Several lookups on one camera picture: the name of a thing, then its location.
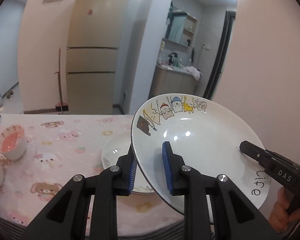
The person's right hand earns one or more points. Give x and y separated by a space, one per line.
279 217

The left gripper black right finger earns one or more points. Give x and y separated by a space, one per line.
214 208

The red broom with dustpan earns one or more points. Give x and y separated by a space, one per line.
61 104

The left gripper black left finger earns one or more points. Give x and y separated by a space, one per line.
83 201

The pink strawberry bunny bowl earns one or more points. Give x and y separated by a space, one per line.
12 142

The bathroom mirror cabinet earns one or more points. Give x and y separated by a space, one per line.
180 26

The pink towel on vanity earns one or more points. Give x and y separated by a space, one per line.
197 74

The beige three-door refrigerator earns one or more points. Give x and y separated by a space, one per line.
91 55

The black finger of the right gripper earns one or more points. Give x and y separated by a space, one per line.
278 167

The pink cartoon tablecloth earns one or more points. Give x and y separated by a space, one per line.
59 147

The beige bathroom vanity cabinet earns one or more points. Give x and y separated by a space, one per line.
168 79

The white cartoon animal plate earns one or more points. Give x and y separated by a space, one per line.
205 134

